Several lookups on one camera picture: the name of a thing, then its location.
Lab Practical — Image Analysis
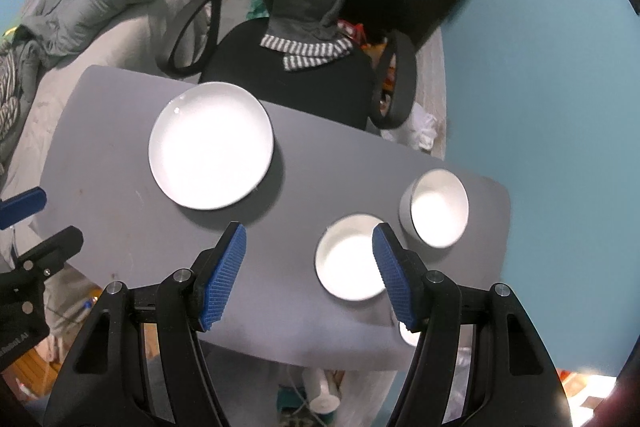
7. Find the black office chair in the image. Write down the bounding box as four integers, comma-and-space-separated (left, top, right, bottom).
156, 0, 418, 132

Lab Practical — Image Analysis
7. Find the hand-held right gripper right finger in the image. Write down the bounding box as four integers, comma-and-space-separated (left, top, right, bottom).
371, 222, 573, 427

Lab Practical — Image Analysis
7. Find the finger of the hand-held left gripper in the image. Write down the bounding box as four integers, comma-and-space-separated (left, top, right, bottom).
0, 187, 47, 230
10, 227, 85, 280

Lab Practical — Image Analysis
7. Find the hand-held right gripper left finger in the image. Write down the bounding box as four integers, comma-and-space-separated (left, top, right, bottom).
44, 221, 248, 427

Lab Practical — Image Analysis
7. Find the white bowl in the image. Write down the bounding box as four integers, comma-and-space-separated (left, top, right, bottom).
315, 213, 396, 303
398, 321, 421, 348
398, 168, 470, 249

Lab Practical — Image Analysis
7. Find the striped grey white knit cloth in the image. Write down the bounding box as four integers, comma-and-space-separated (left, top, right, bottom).
260, 33, 355, 72

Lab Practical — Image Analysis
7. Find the crumpled white plastic bag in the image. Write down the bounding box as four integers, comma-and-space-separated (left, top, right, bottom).
382, 107, 438, 152

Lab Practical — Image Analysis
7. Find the orange box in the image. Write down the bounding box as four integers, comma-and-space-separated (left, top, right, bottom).
557, 369, 608, 408

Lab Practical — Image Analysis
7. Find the red orange bag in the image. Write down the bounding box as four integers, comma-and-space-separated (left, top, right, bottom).
337, 19, 366, 42

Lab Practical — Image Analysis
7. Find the white plate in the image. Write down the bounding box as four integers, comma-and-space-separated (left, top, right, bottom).
148, 82, 275, 211

